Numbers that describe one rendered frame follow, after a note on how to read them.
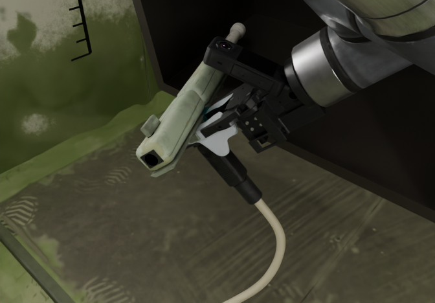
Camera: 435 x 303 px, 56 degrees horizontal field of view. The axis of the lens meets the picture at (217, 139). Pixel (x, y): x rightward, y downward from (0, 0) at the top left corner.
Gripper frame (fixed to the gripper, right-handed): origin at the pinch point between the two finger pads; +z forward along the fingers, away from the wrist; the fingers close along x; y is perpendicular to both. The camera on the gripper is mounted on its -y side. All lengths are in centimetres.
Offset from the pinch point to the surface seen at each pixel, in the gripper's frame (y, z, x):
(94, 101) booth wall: -9, 65, 53
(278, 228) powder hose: 23.0, -0.5, -1.3
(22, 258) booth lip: 6, 68, -1
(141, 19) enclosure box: -17.7, 5.4, 17.3
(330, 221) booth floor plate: 54, 11, 33
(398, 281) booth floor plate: 66, -2, 19
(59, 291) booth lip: 16, 57, -7
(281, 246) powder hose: 26.5, 1.3, -1.7
